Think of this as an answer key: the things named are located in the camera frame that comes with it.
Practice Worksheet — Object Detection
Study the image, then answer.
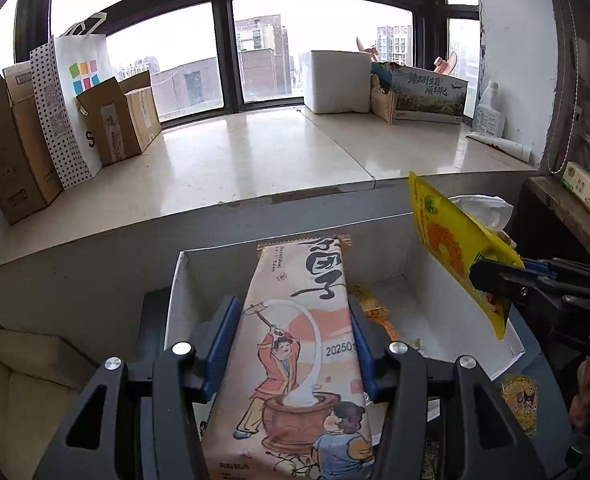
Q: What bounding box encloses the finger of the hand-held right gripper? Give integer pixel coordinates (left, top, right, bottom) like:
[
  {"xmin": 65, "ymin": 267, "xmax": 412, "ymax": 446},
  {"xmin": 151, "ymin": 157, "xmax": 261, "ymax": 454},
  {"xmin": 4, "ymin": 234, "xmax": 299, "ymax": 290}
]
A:
[
  {"xmin": 522, "ymin": 257, "xmax": 590, "ymax": 288},
  {"xmin": 469, "ymin": 259, "xmax": 566, "ymax": 311}
]

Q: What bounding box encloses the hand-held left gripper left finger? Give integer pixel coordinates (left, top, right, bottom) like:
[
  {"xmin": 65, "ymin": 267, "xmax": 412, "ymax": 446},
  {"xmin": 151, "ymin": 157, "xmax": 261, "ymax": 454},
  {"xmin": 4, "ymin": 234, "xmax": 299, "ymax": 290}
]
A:
[{"xmin": 48, "ymin": 294, "xmax": 243, "ymax": 480}]

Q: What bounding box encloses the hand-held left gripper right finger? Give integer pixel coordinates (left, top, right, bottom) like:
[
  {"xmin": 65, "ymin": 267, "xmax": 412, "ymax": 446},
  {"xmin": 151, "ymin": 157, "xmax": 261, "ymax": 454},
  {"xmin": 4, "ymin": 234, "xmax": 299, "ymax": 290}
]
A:
[{"xmin": 347, "ymin": 304, "xmax": 546, "ymax": 480}]

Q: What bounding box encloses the orange snack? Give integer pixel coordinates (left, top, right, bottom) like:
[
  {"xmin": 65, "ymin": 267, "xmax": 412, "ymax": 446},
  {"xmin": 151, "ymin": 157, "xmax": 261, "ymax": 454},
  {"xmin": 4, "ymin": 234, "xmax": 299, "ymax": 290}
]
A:
[{"xmin": 352, "ymin": 285, "xmax": 421, "ymax": 352}]

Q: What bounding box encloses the yellow snack packet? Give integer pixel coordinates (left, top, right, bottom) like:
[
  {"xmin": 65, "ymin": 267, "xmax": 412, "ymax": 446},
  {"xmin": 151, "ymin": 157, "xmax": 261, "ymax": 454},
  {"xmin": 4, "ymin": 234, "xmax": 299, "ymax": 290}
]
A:
[{"xmin": 407, "ymin": 171, "xmax": 526, "ymax": 342}]

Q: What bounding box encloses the pink illustrated snack packet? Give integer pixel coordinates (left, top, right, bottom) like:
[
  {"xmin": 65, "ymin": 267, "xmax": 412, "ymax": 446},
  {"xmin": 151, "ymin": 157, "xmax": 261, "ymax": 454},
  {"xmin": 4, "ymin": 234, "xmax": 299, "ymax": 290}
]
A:
[{"xmin": 202, "ymin": 234, "xmax": 376, "ymax": 480}]

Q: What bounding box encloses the white storage box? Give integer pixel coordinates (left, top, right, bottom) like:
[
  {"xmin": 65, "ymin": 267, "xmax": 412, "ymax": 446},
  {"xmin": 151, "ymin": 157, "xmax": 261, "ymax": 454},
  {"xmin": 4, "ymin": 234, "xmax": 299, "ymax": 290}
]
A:
[{"xmin": 164, "ymin": 240, "xmax": 526, "ymax": 382}]

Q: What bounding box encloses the yellow-green snack packet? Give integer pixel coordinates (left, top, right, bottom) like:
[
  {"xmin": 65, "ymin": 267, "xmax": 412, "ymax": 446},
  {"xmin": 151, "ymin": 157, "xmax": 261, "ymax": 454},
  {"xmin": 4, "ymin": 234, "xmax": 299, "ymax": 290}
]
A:
[{"xmin": 500, "ymin": 374, "xmax": 540, "ymax": 437}]

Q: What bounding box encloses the brown stone side counter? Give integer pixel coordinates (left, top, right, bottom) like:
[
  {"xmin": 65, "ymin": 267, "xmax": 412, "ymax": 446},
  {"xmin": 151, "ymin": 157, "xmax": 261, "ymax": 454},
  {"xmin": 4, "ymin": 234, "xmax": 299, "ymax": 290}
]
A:
[{"xmin": 522, "ymin": 176, "xmax": 590, "ymax": 273}]

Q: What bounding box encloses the beige tissue pack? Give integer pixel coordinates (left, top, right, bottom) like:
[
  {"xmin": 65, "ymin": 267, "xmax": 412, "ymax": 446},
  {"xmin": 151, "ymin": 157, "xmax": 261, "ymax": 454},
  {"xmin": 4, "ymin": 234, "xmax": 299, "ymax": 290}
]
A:
[{"xmin": 447, "ymin": 195, "xmax": 516, "ymax": 242}]

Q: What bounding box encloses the green white tissue pack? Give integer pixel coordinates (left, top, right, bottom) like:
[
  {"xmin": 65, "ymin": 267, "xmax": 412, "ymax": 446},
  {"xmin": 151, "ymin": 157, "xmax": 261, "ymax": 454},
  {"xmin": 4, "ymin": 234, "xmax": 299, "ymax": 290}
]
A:
[{"xmin": 561, "ymin": 161, "xmax": 590, "ymax": 214}]

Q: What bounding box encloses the blue tablecloth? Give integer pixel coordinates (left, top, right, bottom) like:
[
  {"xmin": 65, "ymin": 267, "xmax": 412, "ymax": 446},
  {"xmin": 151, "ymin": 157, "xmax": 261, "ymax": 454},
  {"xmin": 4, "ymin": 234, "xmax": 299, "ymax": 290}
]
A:
[{"xmin": 140, "ymin": 289, "xmax": 576, "ymax": 480}]

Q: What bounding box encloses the white tube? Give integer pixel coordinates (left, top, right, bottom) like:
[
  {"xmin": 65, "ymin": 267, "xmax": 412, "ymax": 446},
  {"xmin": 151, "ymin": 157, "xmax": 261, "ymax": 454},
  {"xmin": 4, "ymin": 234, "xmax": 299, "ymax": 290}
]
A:
[{"xmin": 465, "ymin": 131, "xmax": 532, "ymax": 164}]

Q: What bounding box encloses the white plastic bottle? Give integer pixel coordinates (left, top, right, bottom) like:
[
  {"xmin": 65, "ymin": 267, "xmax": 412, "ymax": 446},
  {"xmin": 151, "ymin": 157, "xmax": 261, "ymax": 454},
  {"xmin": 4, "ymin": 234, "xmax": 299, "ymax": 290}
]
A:
[{"xmin": 474, "ymin": 81, "xmax": 506, "ymax": 139}]

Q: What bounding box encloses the stone window sill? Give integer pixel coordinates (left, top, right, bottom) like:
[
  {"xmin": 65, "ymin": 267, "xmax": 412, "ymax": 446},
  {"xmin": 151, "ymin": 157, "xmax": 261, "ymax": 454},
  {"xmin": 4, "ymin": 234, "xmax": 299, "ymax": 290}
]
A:
[{"xmin": 0, "ymin": 105, "xmax": 542, "ymax": 272}]

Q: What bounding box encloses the landscape printed gift box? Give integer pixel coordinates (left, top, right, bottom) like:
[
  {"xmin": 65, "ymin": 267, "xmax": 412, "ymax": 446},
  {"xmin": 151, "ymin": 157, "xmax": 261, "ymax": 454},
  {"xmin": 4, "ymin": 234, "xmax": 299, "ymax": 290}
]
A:
[{"xmin": 372, "ymin": 61, "xmax": 469, "ymax": 125}]

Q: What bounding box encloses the small brown carton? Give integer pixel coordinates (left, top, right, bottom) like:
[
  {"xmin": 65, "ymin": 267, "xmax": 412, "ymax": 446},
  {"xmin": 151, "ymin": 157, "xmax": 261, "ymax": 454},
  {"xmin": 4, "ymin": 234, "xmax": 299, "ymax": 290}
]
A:
[{"xmin": 371, "ymin": 75, "xmax": 399, "ymax": 124}]

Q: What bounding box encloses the cream sofa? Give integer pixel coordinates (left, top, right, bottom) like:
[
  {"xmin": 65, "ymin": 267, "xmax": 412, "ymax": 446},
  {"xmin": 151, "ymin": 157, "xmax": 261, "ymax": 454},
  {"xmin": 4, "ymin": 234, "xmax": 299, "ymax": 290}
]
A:
[{"xmin": 0, "ymin": 310, "xmax": 102, "ymax": 480}]

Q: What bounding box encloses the pink plastic piece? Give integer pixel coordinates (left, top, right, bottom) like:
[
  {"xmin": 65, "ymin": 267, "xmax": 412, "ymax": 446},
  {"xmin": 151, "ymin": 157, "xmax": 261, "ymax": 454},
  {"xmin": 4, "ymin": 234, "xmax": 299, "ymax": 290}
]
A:
[
  {"xmin": 356, "ymin": 37, "xmax": 382, "ymax": 64},
  {"xmin": 434, "ymin": 52, "xmax": 459, "ymax": 77}
]

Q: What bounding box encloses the open small cardboard box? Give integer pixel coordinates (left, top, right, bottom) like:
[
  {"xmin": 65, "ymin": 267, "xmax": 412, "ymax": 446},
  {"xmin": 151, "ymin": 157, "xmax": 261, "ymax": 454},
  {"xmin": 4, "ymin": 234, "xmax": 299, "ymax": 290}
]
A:
[{"xmin": 76, "ymin": 70, "xmax": 162, "ymax": 167}]

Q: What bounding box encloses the white foam box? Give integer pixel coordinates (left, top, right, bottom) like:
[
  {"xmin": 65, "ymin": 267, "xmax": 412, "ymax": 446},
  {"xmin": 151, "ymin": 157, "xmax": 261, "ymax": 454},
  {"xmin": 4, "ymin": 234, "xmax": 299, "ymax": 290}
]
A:
[{"xmin": 300, "ymin": 50, "xmax": 374, "ymax": 115}]

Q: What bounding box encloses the polka dot paper bag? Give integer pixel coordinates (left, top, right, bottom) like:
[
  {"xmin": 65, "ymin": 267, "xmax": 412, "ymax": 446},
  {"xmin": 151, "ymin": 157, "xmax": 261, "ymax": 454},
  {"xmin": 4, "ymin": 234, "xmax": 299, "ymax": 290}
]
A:
[{"xmin": 29, "ymin": 10, "xmax": 114, "ymax": 191}]

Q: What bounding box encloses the tall cardboard box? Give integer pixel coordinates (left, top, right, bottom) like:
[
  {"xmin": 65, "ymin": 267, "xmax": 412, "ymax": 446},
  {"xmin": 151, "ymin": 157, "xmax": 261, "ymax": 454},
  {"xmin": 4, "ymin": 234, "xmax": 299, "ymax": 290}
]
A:
[{"xmin": 0, "ymin": 60, "xmax": 64, "ymax": 226}]

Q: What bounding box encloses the grey hanging strap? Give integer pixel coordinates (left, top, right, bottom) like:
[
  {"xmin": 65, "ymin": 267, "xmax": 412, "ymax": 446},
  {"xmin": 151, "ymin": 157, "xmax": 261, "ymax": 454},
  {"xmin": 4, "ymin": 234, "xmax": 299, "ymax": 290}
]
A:
[{"xmin": 542, "ymin": 0, "xmax": 583, "ymax": 177}]

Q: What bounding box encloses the black window frame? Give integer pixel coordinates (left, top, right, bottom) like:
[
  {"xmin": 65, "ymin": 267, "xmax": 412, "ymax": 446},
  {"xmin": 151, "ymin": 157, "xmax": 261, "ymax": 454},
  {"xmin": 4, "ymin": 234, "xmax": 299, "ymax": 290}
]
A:
[{"xmin": 14, "ymin": 0, "xmax": 480, "ymax": 123}]

